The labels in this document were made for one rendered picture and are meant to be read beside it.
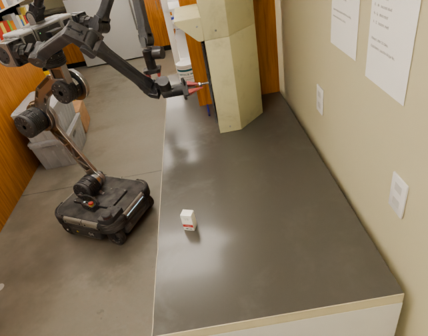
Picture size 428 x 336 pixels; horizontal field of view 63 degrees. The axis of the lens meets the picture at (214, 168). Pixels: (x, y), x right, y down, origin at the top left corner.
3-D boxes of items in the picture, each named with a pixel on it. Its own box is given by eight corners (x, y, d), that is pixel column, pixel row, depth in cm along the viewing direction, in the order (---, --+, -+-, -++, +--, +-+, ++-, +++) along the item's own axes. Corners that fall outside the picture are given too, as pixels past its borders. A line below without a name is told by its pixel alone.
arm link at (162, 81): (153, 83, 181) (149, 97, 178) (148, 69, 170) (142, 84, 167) (175, 87, 179) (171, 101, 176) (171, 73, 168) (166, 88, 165)
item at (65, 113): (81, 111, 393) (69, 83, 374) (67, 138, 343) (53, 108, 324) (44, 118, 393) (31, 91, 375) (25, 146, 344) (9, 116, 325)
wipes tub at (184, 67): (198, 78, 249) (194, 57, 241) (199, 85, 238) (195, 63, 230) (180, 81, 249) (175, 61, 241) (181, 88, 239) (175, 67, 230)
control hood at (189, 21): (200, 24, 180) (197, 3, 174) (204, 41, 154) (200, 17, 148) (178, 28, 180) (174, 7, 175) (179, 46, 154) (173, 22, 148)
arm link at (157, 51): (149, 37, 202) (139, 37, 194) (165, 36, 197) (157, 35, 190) (150, 59, 205) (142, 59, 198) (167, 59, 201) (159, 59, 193)
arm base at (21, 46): (30, 61, 183) (19, 37, 176) (41, 61, 180) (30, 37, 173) (17, 67, 177) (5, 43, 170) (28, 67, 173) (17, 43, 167)
